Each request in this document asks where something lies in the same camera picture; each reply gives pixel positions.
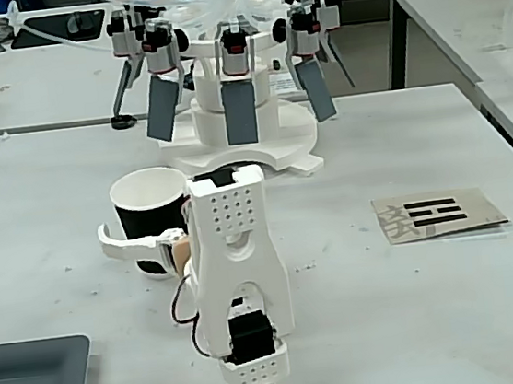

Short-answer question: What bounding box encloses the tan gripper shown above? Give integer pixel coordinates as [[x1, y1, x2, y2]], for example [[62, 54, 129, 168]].
[[96, 212, 201, 288]]

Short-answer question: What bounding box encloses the black paper cup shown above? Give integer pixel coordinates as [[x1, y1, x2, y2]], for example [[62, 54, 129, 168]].
[[106, 162, 201, 285]]

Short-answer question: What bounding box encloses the black round cap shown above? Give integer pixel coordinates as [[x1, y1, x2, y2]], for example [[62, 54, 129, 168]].
[[109, 113, 135, 131]]

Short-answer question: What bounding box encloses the grey paddle actuator unit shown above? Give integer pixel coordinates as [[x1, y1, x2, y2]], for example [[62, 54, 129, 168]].
[[99, 5, 152, 122], [280, 1, 340, 126], [212, 20, 265, 148], [308, 0, 357, 93], [133, 16, 192, 145]]

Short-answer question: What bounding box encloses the white dispenser machine with paddles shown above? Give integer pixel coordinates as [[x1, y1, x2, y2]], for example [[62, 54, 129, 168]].
[[146, 26, 328, 194]]

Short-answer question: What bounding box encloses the printed white label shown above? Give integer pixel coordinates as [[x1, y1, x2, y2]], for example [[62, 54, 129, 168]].
[[267, 72, 297, 94]]

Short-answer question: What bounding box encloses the black flat mat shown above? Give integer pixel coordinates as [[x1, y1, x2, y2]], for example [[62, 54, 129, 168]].
[[8, 6, 116, 51]]

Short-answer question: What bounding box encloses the grey card with black bars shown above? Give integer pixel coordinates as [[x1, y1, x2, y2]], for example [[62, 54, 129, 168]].
[[370, 184, 512, 248]]

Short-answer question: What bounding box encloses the clear plastic tube bundle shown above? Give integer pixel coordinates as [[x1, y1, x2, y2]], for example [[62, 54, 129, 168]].
[[6, 0, 280, 56]]

